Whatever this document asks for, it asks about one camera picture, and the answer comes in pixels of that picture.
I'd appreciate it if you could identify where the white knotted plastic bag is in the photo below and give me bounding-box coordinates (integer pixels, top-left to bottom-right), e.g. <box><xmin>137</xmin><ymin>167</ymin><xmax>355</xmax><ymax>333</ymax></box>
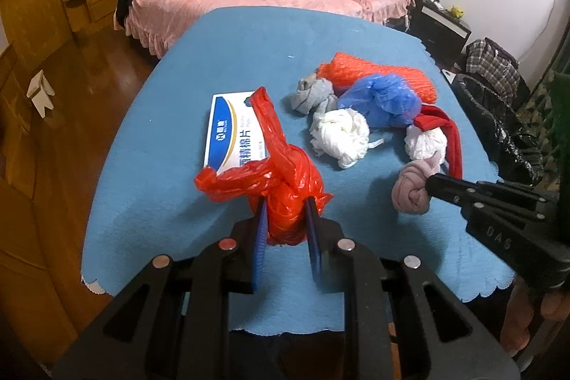
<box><xmin>309</xmin><ymin>108</ymin><xmax>386</xmax><ymax>169</ymax></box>

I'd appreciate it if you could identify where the blue tablecloth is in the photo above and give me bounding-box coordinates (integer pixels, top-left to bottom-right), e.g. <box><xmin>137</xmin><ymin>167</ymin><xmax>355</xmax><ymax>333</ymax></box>
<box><xmin>81</xmin><ymin>6</ymin><xmax>517</xmax><ymax>334</ymax></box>

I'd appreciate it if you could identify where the black nightstand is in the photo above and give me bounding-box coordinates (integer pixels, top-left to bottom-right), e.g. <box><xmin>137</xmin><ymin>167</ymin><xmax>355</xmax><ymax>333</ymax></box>
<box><xmin>412</xmin><ymin>0</ymin><xmax>473</xmax><ymax>56</ymax></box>

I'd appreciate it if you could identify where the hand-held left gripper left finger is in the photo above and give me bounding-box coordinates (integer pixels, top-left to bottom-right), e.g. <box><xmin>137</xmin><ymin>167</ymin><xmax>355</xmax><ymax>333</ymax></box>
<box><xmin>53</xmin><ymin>198</ymin><xmax>286</xmax><ymax>380</ymax></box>

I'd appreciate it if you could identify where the grey knotted cloth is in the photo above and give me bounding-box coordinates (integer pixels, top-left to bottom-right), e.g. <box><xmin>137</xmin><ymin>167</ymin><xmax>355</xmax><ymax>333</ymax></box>
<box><xmin>287</xmin><ymin>74</ymin><xmax>339</xmax><ymax>116</ymax></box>

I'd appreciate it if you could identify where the small white stool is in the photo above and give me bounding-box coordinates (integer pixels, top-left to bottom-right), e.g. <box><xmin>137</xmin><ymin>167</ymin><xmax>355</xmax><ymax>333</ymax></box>
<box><xmin>26</xmin><ymin>71</ymin><xmax>56</xmax><ymax>118</ymax></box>

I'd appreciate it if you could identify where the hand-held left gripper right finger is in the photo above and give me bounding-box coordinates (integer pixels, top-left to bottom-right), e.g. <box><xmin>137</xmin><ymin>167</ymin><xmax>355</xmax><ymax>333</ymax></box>
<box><xmin>285</xmin><ymin>198</ymin><xmax>522</xmax><ymax>380</ymax></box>

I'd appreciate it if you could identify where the red cloth strip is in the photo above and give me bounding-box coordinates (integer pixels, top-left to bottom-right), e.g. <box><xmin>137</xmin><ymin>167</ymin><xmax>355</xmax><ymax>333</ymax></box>
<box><xmin>414</xmin><ymin>105</ymin><xmax>464</xmax><ymax>179</ymax></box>

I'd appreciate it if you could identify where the red plastic bag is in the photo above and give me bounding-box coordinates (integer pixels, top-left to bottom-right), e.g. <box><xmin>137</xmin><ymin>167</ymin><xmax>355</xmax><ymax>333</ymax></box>
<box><xmin>194</xmin><ymin>86</ymin><xmax>334</xmax><ymax>247</ymax></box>

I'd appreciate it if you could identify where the orange foam net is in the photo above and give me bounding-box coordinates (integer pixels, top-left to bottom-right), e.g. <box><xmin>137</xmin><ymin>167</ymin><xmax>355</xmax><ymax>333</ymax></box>
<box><xmin>317</xmin><ymin>52</ymin><xmax>438</xmax><ymax>104</ymax></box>

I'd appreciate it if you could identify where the plaid bag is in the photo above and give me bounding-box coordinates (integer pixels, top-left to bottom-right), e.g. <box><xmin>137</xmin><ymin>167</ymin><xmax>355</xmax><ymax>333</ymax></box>
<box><xmin>465</xmin><ymin>38</ymin><xmax>530</xmax><ymax>105</ymax></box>

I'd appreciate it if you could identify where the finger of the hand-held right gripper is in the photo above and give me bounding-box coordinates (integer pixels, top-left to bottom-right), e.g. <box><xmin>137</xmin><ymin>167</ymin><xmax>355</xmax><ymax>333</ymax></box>
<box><xmin>425</xmin><ymin>173</ymin><xmax>550</xmax><ymax>224</ymax></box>
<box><xmin>478</xmin><ymin>181</ymin><xmax>559</xmax><ymax>207</ymax></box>

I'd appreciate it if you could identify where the bin with black bag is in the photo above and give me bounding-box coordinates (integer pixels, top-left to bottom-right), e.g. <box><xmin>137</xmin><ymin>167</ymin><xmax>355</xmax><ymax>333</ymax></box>
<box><xmin>450</xmin><ymin>73</ymin><xmax>546</xmax><ymax>185</ymax></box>

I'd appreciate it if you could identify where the white ball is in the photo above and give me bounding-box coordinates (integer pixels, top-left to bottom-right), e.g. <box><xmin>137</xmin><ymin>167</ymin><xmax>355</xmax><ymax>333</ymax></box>
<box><xmin>404</xmin><ymin>125</ymin><xmax>447</xmax><ymax>162</ymax></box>

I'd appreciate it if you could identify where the blue plastic bag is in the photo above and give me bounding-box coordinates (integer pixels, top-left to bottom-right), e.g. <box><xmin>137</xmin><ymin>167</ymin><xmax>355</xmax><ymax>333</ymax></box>
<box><xmin>337</xmin><ymin>73</ymin><xmax>423</xmax><ymax>129</ymax></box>

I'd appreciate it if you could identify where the person's right hand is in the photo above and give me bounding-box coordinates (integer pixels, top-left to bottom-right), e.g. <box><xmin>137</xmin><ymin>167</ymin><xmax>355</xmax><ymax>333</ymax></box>
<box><xmin>499</xmin><ymin>273</ymin><xmax>570</xmax><ymax>352</ymax></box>

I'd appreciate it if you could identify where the camouflage cloth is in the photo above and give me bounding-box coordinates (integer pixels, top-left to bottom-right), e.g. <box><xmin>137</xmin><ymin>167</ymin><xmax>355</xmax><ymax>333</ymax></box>
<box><xmin>517</xmin><ymin>86</ymin><xmax>559</xmax><ymax>189</ymax></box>

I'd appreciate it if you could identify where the white and blue carton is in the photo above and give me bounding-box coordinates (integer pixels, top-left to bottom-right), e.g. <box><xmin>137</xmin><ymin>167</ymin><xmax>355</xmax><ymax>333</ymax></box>
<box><xmin>204</xmin><ymin>90</ymin><xmax>270</xmax><ymax>176</ymax></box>

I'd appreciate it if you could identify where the pink knotted sock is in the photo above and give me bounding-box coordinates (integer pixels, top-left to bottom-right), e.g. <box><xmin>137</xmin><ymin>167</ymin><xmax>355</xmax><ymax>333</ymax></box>
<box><xmin>392</xmin><ymin>151</ymin><xmax>442</xmax><ymax>215</ymax></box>

